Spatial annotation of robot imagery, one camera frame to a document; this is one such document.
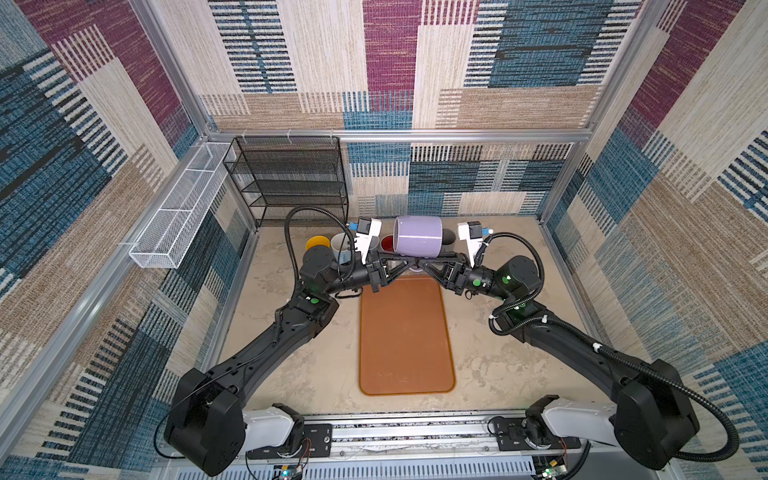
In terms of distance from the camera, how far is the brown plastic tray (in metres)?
0.84

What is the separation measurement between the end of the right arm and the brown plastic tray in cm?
32

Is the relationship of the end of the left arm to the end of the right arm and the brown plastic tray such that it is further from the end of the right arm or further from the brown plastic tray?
the brown plastic tray

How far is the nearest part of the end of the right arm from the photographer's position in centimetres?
61
